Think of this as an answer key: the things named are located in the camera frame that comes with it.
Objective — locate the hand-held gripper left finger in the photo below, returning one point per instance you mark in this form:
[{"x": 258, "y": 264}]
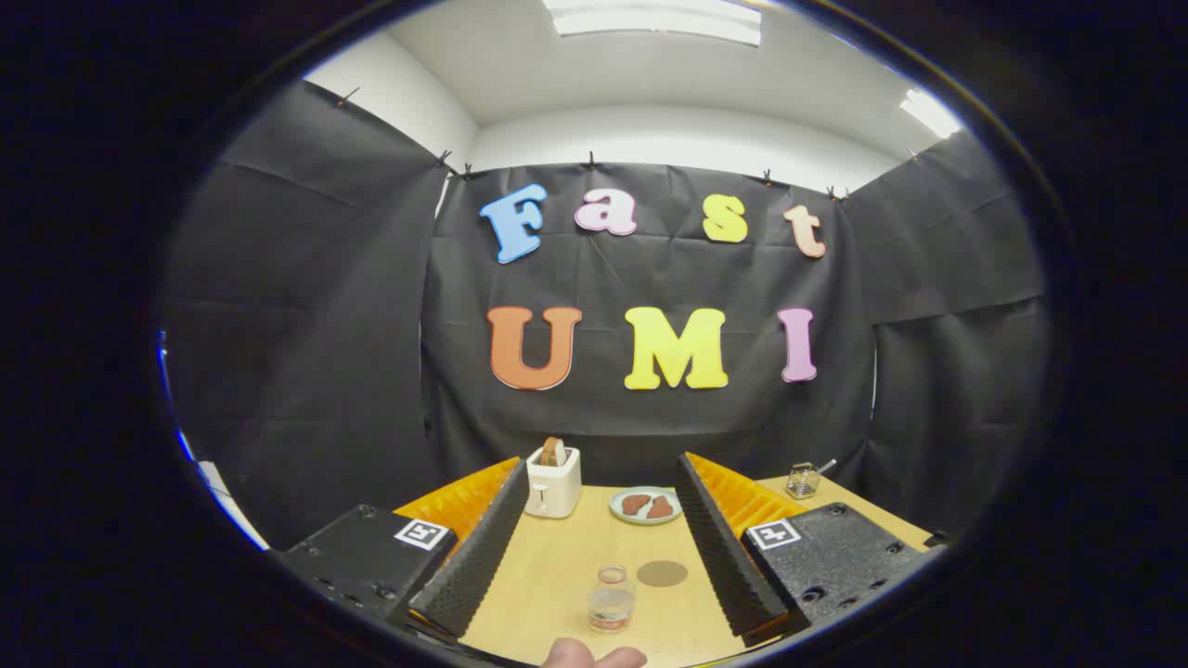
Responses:
[{"x": 473, "y": 566}]

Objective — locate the brown food piece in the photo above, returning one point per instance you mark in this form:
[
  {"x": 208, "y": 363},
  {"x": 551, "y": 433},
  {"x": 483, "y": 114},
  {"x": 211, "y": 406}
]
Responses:
[
  {"x": 661, "y": 508},
  {"x": 636, "y": 505}
]

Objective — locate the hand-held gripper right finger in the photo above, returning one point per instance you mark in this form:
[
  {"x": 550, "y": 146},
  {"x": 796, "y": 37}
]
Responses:
[{"x": 729, "y": 566}]

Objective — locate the round brown coaster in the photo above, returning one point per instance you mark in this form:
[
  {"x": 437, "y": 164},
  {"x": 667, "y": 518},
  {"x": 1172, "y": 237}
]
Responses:
[{"x": 663, "y": 573}]

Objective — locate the small ceiling light panel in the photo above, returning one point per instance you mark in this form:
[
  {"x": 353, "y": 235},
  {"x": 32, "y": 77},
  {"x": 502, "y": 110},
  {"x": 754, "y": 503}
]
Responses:
[{"x": 928, "y": 113}]

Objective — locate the clear square jar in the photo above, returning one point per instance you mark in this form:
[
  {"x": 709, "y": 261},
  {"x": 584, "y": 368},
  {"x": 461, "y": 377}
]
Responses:
[{"x": 803, "y": 482}]

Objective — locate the large ceiling light panel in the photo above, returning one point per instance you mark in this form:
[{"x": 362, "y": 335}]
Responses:
[{"x": 650, "y": 19}]

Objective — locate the pale green round plate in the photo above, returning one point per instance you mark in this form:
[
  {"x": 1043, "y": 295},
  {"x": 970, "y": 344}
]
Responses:
[{"x": 620, "y": 510}]

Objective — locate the clear plastic bottle red label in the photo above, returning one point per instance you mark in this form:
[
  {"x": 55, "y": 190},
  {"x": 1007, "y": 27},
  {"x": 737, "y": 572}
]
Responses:
[{"x": 612, "y": 603}]

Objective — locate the brown toast slice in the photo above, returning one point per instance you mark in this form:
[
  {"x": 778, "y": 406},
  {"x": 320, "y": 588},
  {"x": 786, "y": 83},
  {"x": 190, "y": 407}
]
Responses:
[{"x": 553, "y": 453}]

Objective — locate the white toaster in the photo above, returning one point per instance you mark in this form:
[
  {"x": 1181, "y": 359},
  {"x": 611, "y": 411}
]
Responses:
[{"x": 553, "y": 487}]

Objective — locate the wooden table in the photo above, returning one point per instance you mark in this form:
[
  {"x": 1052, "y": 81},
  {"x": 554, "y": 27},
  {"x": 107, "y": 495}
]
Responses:
[{"x": 557, "y": 575}]

